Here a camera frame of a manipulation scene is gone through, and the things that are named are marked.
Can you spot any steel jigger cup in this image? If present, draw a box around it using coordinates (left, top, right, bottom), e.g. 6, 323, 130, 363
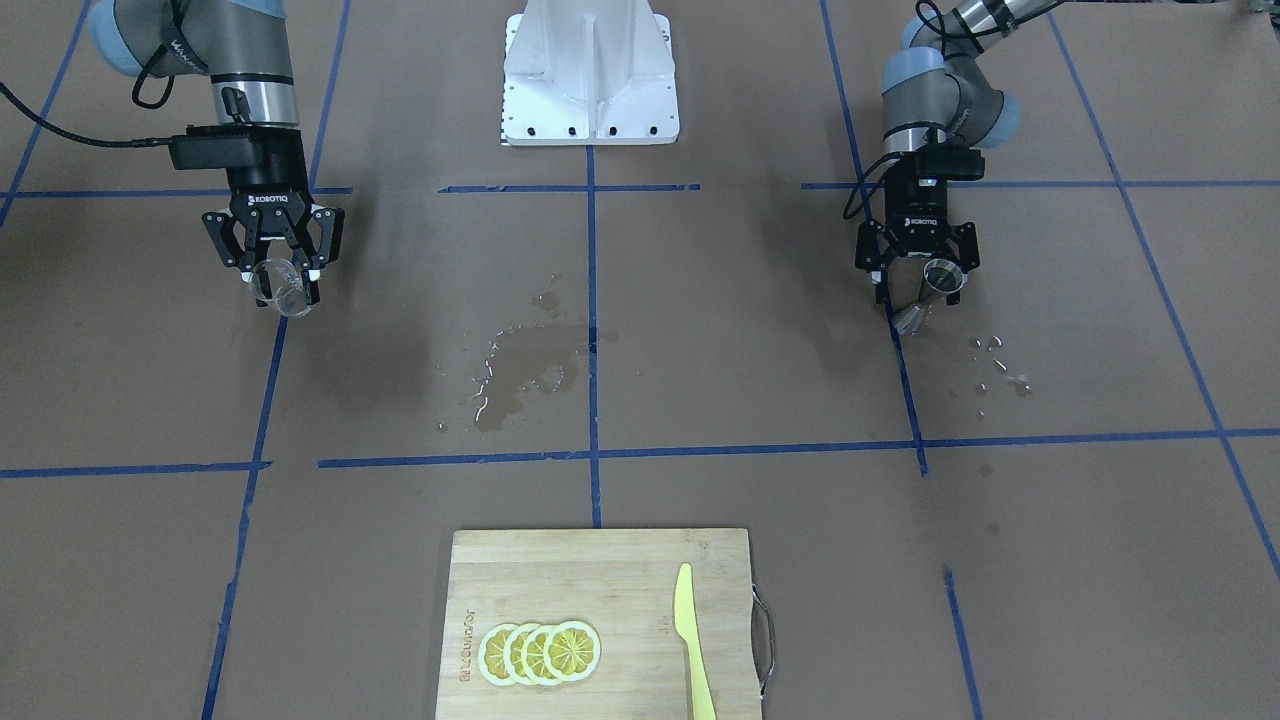
893, 258, 966, 336

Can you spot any clear glass measuring cup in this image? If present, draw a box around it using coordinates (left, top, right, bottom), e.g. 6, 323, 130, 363
243, 258, 312, 318

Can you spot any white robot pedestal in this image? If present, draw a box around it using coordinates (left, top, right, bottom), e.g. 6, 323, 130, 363
500, 1, 681, 147

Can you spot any lemon slice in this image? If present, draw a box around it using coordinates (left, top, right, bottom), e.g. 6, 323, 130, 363
520, 625, 561, 687
479, 623, 517, 687
500, 623, 540, 685
543, 620, 602, 682

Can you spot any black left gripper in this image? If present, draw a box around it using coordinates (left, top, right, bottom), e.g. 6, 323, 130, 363
855, 181, 979, 306

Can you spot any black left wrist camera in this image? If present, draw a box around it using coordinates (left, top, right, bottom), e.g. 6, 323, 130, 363
884, 143, 986, 187

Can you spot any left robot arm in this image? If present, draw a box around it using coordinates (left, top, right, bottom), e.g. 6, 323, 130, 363
855, 1, 1053, 305

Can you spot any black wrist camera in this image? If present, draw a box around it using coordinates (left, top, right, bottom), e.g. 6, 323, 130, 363
884, 143, 986, 187
168, 126, 305, 170

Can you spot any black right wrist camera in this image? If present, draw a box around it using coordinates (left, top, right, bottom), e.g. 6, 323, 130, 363
168, 126, 305, 170

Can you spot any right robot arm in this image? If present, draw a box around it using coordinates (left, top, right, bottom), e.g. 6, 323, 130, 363
90, 1, 346, 316

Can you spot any yellow plastic knife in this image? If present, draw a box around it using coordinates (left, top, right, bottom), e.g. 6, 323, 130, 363
673, 562, 717, 719

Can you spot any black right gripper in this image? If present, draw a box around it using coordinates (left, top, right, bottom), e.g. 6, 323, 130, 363
204, 168, 346, 306

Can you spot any lemon slice nearest front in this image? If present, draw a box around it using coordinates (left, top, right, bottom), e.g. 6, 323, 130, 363
543, 620, 602, 682

